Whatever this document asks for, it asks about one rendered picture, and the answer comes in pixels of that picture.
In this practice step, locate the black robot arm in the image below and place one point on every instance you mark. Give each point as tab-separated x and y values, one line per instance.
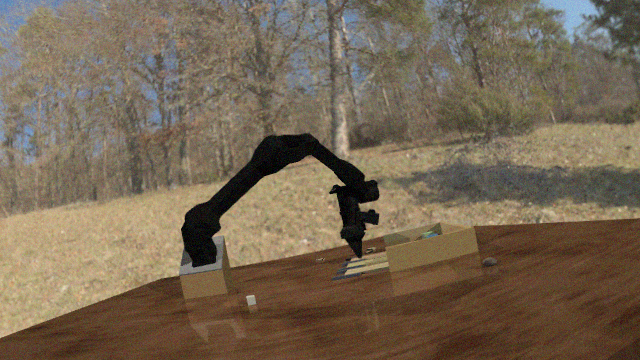
272	154

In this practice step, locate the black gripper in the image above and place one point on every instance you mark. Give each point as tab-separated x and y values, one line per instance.
351	231

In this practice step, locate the small grey pebble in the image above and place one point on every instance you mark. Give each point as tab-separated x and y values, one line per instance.
489	261

